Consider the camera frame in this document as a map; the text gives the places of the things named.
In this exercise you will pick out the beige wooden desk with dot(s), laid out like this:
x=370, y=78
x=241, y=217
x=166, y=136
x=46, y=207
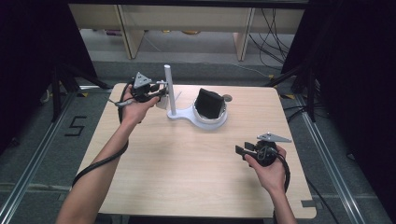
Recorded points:
x=186, y=18

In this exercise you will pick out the person's right hand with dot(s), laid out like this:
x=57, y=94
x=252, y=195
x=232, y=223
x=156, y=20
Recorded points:
x=271, y=177

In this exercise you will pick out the person's left hand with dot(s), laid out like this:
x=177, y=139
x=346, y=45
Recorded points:
x=135, y=110

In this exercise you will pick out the black curtain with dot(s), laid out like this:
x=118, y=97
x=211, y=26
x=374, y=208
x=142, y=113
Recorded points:
x=358, y=77
x=28, y=62

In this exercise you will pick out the aluminium floor rail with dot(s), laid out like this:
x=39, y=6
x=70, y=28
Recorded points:
x=34, y=161
x=327, y=155

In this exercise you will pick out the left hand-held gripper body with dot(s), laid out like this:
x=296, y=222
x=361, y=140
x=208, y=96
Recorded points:
x=141, y=88

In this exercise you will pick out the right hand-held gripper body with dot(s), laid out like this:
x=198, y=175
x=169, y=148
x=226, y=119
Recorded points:
x=266, y=152

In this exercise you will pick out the white key stand with pole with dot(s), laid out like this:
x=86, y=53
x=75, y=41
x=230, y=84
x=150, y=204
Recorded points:
x=171, y=102

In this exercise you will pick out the black metal stand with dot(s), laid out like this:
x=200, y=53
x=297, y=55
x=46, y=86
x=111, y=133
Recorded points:
x=309, y=93
x=57, y=93

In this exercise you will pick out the small grey round disc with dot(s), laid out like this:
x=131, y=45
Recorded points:
x=228, y=98

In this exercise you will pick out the black leather wallet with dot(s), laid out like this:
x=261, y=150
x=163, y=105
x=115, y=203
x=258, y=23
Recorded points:
x=209, y=102

